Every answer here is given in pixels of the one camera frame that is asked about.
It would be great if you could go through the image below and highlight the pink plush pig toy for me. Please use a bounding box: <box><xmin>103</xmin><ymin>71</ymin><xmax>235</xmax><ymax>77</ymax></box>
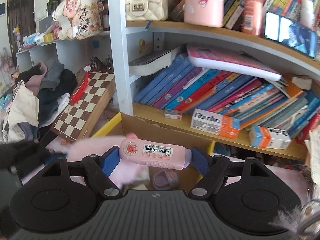
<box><xmin>47</xmin><ymin>133</ymin><xmax>150</xmax><ymax>189</ymax></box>

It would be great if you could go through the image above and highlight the purple grey toy truck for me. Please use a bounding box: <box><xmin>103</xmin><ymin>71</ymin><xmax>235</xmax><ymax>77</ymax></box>
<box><xmin>152</xmin><ymin>170</ymin><xmax>179</xmax><ymax>190</ymax></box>

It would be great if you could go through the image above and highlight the pink eraser case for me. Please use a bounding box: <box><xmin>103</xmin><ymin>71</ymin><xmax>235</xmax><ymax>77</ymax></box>
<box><xmin>119</xmin><ymin>138</ymin><xmax>192</xmax><ymax>170</ymax></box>

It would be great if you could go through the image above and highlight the white sponge block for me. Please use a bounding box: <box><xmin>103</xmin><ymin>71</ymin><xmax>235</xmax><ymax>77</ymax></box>
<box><xmin>124</xmin><ymin>174</ymin><xmax>150</xmax><ymax>192</ymax></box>

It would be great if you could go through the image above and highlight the orange white usmile box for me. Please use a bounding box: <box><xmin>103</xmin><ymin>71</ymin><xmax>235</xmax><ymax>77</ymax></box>
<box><xmin>190</xmin><ymin>108</ymin><xmax>240</xmax><ymax>139</ymax></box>

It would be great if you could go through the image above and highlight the yellow cardboard box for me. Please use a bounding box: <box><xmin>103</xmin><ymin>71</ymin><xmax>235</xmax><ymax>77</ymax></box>
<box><xmin>92</xmin><ymin>113</ymin><xmax>215</xmax><ymax>190</ymax></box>

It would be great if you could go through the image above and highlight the wooden chess board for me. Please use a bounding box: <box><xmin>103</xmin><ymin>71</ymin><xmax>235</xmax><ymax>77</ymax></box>
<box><xmin>51</xmin><ymin>71</ymin><xmax>116</xmax><ymax>143</ymax></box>

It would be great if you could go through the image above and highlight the pile of clothes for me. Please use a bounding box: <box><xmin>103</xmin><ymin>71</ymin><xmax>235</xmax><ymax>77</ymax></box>
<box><xmin>1</xmin><ymin>59</ymin><xmax>78</xmax><ymax>144</ymax></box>

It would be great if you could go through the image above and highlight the row of leaning books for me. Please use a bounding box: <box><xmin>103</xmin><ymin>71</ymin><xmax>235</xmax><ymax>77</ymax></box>
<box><xmin>129</xmin><ymin>53</ymin><xmax>309</xmax><ymax>129</ymax></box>

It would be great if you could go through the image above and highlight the red tassel charm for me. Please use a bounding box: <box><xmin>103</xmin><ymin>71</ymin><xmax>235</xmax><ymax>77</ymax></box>
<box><xmin>71</xmin><ymin>65</ymin><xmax>91</xmax><ymax>104</ymax></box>

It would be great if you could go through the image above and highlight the white lucky cat figure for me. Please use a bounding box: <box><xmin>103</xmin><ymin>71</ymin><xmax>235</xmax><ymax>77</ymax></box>
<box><xmin>53</xmin><ymin>0</ymin><xmax>104</xmax><ymax>40</ymax></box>

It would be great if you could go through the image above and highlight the smartphone with video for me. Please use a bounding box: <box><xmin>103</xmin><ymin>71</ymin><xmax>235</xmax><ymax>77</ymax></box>
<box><xmin>264</xmin><ymin>11</ymin><xmax>317</xmax><ymax>59</ymax></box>

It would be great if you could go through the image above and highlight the pink tumbler cup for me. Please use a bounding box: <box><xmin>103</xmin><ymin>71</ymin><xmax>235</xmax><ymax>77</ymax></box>
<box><xmin>184</xmin><ymin>0</ymin><xmax>224</xmax><ymax>28</ymax></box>

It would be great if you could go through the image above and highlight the cream quilted handbag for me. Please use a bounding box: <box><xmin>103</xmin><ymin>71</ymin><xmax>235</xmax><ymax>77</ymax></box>
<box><xmin>125</xmin><ymin>0</ymin><xmax>169</xmax><ymax>21</ymax></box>

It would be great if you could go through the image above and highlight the orange lotion bottle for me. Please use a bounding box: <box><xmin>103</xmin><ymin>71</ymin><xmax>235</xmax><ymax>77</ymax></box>
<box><xmin>242</xmin><ymin>0</ymin><xmax>263</xmax><ymax>36</ymax></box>

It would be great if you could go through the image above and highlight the white bookshelf frame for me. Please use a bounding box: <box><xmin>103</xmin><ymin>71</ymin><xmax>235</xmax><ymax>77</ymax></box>
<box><xmin>15</xmin><ymin>0</ymin><xmax>320</xmax><ymax>160</ymax></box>

